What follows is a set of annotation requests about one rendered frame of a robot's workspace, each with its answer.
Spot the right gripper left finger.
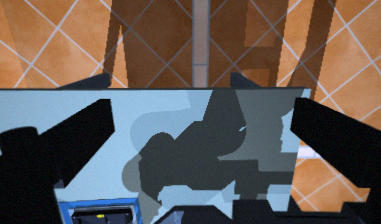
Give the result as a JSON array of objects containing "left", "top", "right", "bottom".
[{"left": 0, "top": 99, "right": 115, "bottom": 224}]

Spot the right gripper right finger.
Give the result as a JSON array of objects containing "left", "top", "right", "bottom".
[{"left": 290, "top": 97, "right": 381, "bottom": 224}]

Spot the blue flat plate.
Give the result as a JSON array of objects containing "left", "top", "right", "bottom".
[{"left": 59, "top": 197, "right": 143, "bottom": 224}]

